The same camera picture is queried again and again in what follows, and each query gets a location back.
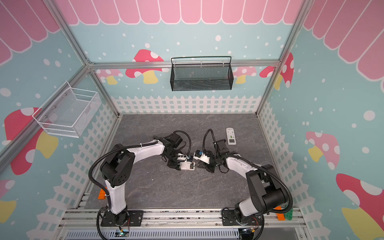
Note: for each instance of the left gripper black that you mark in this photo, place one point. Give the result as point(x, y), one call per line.
point(174, 165)

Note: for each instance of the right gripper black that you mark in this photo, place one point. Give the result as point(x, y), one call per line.
point(210, 165)

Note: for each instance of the white remote control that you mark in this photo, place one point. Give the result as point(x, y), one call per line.
point(187, 166)
point(231, 139)

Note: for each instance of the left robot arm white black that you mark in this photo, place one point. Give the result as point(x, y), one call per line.
point(111, 171)

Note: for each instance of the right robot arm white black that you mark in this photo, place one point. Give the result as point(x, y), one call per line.
point(268, 193)

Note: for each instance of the orange toy brick left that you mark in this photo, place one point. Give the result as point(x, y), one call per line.
point(102, 195)

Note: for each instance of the orange toy brick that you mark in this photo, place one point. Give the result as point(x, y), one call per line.
point(280, 217)
point(102, 195)

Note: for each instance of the orange toy brick right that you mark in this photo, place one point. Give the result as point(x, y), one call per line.
point(280, 217)

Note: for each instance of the green toy brick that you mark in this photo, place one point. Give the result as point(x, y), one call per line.
point(289, 215)

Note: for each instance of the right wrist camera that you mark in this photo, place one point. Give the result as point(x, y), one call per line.
point(200, 156)

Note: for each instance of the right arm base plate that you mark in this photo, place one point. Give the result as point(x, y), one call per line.
point(234, 217)

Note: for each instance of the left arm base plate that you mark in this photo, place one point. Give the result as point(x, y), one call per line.
point(126, 218)

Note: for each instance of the black mesh wall basket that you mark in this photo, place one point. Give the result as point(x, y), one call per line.
point(213, 73)

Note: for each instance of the aluminium front rail frame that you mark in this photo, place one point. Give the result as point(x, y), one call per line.
point(206, 224)

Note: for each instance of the white wire wall basket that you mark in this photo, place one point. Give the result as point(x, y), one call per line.
point(68, 111)

